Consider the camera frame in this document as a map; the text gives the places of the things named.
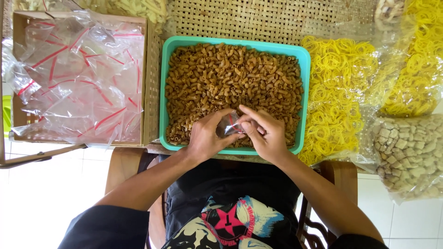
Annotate person's black printed shirt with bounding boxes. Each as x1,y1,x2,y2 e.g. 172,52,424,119
57,154,392,249

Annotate woven bamboo box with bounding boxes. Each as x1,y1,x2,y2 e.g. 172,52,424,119
10,10,163,147

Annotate person's right hand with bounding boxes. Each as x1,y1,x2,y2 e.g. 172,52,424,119
237,105,292,165

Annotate small clear zip bag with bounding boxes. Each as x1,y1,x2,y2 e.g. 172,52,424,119
216,111,245,139

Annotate teal plastic tray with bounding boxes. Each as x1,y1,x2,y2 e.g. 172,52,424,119
159,36,311,156

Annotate bag of beige curled crackers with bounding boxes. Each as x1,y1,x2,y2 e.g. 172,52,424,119
374,0,407,25

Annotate pile of clear zip bags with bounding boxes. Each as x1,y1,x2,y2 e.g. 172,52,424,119
2,10,145,148

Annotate bag of pale stick crackers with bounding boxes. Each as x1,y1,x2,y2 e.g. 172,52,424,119
12,0,175,35

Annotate person's left hand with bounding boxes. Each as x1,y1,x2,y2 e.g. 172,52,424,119
186,108,246,164

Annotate bag of beige square crackers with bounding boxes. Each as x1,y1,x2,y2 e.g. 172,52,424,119
350,112,443,205

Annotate heap of brown macaroni snacks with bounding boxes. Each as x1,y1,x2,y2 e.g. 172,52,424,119
165,42,304,149

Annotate large bag of yellow ring crackers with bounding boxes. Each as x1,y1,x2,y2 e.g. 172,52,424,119
298,21,416,170

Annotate woven bamboo mat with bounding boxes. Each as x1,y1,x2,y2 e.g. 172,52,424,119
145,0,381,163

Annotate wooden chair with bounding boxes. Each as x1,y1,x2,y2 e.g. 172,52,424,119
105,147,359,249

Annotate green plastic object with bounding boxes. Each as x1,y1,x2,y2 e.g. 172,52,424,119
2,95,12,138

